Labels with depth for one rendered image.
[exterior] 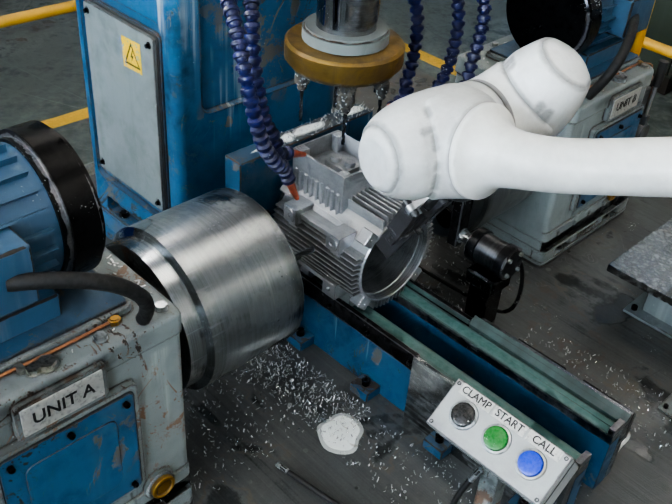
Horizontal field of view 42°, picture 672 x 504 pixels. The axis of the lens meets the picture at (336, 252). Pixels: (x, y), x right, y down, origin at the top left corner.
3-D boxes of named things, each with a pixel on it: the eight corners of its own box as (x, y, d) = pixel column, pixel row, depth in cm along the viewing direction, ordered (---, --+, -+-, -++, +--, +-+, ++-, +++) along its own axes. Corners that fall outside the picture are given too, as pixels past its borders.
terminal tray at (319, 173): (290, 185, 144) (291, 147, 139) (336, 165, 150) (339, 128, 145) (339, 218, 137) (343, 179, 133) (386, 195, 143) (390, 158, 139)
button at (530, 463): (514, 468, 102) (511, 465, 100) (529, 448, 102) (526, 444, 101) (535, 484, 100) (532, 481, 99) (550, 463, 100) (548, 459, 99)
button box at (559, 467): (435, 432, 111) (423, 421, 107) (468, 387, 112) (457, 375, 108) (545, 515, 102) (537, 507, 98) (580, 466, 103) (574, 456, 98)
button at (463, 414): (449, 420, 107) (445, 416, 106) (463, 400, 108) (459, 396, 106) (468, 434, 106) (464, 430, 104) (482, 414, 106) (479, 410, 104)
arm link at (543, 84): (494, 95, 112) (424, 118, 104) (569, 12, 99) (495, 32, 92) (542, 162, 109) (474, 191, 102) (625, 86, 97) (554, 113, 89)
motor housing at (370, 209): (268, 268, 150) (271, 174, 139) (347, 229, 161) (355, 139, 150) (348, 327, 139) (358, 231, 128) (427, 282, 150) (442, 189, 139)
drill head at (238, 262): (22, 378, 126) (-7, 239, 111) (221, 278, 148) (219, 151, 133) (118, 482, 112) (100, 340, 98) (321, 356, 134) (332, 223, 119)
